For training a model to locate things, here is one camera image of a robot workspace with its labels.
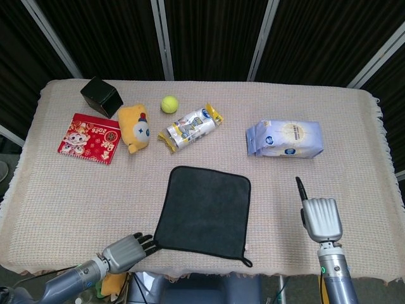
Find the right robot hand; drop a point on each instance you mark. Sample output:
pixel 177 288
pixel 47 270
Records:
pixel 322 218

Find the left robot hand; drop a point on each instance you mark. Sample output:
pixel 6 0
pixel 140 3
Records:
pixel 126 253

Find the red and grey towel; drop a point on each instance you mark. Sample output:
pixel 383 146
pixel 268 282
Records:
pixel 205 209

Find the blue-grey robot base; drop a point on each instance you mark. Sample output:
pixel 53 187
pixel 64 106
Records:
pixel 209 291

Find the yellow plush under table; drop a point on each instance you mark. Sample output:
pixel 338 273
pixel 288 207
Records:
pixel 114 285

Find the green bottle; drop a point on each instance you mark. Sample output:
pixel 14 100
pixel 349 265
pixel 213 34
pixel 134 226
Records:
pixel 99 289

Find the beige woven tablecloth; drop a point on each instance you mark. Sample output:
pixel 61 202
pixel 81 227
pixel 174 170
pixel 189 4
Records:
pixel 79 206

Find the metal table leg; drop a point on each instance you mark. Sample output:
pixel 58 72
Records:
pixel 282 289

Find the pale blue tissue pack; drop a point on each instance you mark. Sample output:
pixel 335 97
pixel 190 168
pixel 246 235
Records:
pixel 284 139

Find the red spiral notebook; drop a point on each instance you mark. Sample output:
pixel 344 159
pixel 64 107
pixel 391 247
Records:
pixel 88 139

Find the yellow plush toy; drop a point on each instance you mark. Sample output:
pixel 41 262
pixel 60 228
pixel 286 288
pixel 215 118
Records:
pixel 134 126

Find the yellow tennis ball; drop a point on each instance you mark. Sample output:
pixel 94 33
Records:
pixel 170 104

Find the black cube box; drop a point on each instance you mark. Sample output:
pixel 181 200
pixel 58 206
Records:
pixel 99 95

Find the grey partition post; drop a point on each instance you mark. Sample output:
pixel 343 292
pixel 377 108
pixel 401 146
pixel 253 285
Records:
pixel 50 35
pixel 262 41
pixel 11 134
pixel 401 175
pixel 163 41
pixel 379 58

